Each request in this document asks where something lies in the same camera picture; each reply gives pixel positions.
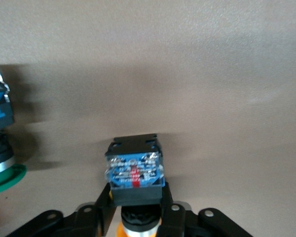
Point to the green push button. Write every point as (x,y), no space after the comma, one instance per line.
(0,108)

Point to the yellow push button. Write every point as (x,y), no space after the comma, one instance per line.
(135,172)

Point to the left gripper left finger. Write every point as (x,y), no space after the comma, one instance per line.
(103,217)

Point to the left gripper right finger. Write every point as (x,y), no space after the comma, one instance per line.
(172,222)

